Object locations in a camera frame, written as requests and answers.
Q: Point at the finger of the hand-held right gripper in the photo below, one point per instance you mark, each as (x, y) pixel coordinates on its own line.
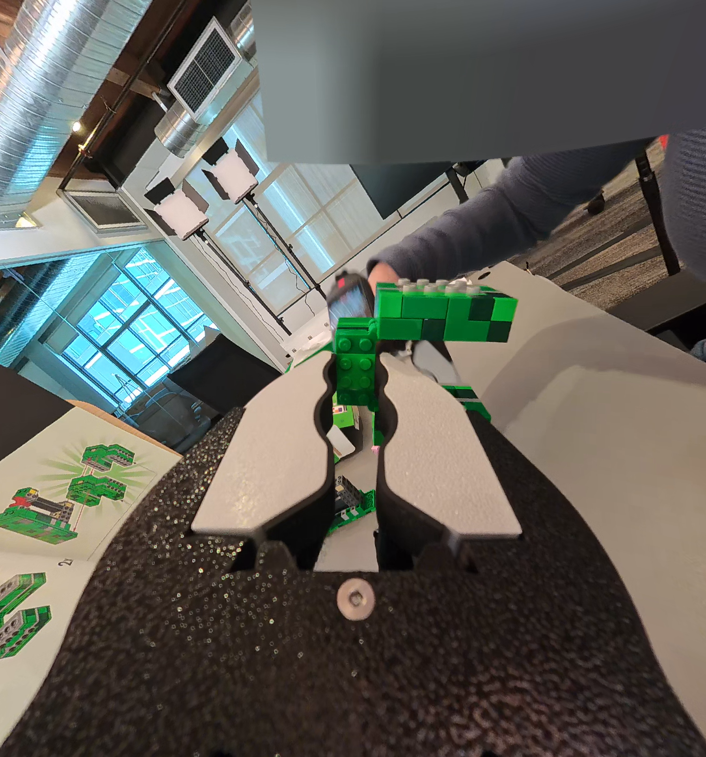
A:
(438, 361)

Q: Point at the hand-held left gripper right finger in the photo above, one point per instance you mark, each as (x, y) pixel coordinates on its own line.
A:
(441, 473)

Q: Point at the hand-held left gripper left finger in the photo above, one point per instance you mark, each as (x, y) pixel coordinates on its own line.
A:
(270, 467)

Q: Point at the green grey brick assembly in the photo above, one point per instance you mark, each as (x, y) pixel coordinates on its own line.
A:
(435, 313)
(353, 502)

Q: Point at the person's right forearm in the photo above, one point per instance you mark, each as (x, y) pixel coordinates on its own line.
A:
(477, 219)

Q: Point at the grey desk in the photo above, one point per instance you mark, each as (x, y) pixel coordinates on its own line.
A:
(595, 414)

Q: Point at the person's right hand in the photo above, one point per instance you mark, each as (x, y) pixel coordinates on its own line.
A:
(383, 275)

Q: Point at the green brick plate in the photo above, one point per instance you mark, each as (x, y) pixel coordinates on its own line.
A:
(465, 395)

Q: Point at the black light stand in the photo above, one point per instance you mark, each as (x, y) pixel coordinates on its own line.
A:
(240, 277)
(282, 239)

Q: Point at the black flat object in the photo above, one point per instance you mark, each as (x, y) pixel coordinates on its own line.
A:
(222, 372)

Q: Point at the open instruction booklet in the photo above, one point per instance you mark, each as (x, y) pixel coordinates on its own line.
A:
(33, 532)

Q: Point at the white ceiling vent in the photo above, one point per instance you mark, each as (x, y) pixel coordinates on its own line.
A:
(104, 208)

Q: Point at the black panel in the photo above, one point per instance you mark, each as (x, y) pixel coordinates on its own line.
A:
(10, 414)

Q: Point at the white ventilation grille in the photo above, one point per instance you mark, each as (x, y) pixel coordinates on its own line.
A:
(205, 68)

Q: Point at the person's grey sweater torso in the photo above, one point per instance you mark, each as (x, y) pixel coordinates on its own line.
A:
(701, 207)

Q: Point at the white frame window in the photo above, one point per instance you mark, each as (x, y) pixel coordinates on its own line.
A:
(305, 195)

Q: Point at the glass wall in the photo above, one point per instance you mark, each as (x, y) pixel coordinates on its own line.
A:
(122, 331)

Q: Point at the short silver air duct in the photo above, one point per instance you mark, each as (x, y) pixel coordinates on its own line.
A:
(175, 133)

